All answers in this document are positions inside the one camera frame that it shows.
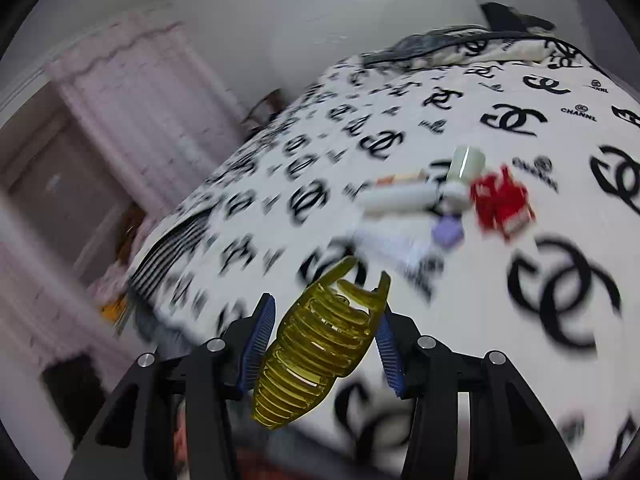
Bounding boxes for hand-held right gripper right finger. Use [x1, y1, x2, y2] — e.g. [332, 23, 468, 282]
[376, 310, 583, 480]

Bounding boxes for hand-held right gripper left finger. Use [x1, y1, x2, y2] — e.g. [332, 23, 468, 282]
[62, 294, 277, 480]

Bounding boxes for yellow hair claw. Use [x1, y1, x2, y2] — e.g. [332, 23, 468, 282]
[250, 256, 392, 430]

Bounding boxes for white black printed blanket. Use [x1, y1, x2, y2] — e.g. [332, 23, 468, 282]
[127, 50, 640, 466]

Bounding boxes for purple item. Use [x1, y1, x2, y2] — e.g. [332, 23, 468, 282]
[431, 214, 465, 250]

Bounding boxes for orange packet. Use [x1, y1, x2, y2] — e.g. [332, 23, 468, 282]
[101, 294, 132, 322]

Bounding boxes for white tube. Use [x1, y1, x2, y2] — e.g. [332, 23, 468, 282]
[360, 182, 436, 216]

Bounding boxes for orange white box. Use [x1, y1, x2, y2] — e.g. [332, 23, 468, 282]
[372, 172, 428, 186]

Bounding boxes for red knitted item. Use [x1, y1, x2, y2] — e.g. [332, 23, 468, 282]
[470, 165, 536, 241]

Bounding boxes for pale green jar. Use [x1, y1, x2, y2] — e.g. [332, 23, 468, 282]
[446, 145, 487, 183]

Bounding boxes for dark wooden chair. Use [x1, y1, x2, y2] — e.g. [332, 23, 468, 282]
[240, 89, 286, 131]

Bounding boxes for pink patterned curtain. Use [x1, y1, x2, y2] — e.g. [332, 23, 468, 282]
[45, 20, 246, 221]

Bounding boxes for grey blue cloth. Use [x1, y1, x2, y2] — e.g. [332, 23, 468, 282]
[362, 30, 501, 66]

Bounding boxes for printed pillow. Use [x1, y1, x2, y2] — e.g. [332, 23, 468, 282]
[450, 30, 596, 69]

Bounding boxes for white glossy headboard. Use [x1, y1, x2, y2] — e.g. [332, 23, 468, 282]
[270, 0, 491, 68]

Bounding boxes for dark clothes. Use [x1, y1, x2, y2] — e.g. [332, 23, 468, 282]
[480, 2, 558, 33]

